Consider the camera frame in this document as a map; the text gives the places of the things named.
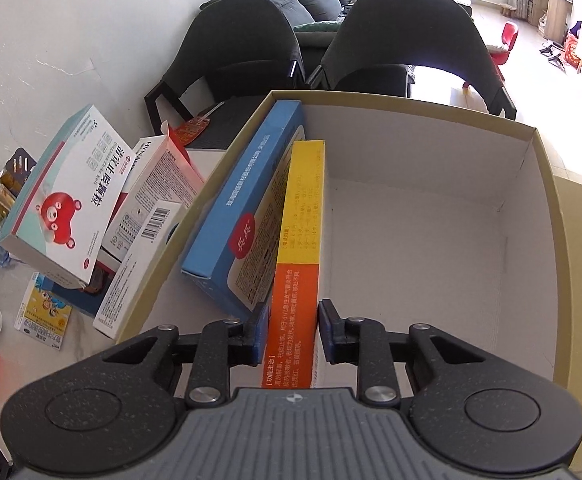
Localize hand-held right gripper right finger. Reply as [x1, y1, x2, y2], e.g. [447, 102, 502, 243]
[318, 299, 492, 404]

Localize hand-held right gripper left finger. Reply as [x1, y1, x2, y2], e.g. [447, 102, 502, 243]
[102, 302, 270, 407]

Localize yellow orange medicine box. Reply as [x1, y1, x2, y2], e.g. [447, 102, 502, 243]
[260, 139, 328, 392]

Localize cardboard shoe box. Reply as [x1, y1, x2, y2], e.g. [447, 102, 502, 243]
[116, 89, 582, 393]

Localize large blue medicine box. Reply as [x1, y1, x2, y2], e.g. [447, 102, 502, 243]
[181, 100, 308, 322]

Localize long white barcode box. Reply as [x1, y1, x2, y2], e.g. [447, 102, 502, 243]
[92, 200, 192, 339]

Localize white pink medicine box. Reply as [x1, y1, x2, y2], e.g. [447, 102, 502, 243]
[102, 135, 208, 261]

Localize blue bear medicine box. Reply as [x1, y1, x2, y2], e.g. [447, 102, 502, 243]
[35, 260, 122, 319]

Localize yellow cartoon medicine box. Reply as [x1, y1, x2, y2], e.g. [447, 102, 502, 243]
[15, 272, 75, 339]

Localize teal white bear medicine box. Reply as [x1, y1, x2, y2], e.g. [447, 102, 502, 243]
[0, 105, 138, 287]

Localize white marble desktop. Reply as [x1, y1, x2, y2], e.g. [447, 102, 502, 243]
[0, 146, 232, 466]

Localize red hang tag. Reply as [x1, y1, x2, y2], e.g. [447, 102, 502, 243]
[172, 101, 225, 149]

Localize dark dining chair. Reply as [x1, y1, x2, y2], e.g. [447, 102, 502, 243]
[144, 0, 306, 137]
[307, 0, 518, 122]

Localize gold cap amber bottle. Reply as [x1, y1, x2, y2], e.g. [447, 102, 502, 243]
[0, 167, 24, 198]

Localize dark phone stand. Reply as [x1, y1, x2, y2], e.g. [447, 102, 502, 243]
[3, 147, 38, 198]

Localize red child chair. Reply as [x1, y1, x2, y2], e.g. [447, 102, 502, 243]
[463, 21, 520, 92]

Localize wooden computer desk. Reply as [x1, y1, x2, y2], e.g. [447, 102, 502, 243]
[528, 0, 576, 45]

